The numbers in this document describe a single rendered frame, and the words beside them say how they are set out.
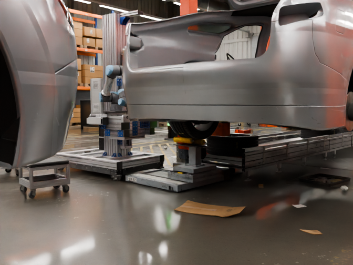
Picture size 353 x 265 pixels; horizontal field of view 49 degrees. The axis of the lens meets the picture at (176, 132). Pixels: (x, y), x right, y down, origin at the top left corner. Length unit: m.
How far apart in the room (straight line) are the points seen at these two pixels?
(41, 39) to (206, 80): 1.72
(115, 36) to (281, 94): 2.95
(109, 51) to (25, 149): 4.00
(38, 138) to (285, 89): 1.71
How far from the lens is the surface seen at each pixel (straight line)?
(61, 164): 4.09
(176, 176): 4.22
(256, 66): 2.58
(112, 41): 5.10
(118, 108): 4.76
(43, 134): 1.26
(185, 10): 5.10
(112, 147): 5.10
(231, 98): 2.70
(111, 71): 4.44
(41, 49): 1.24
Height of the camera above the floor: 0.93
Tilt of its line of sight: 5 degrees down
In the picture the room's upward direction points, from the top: straight up
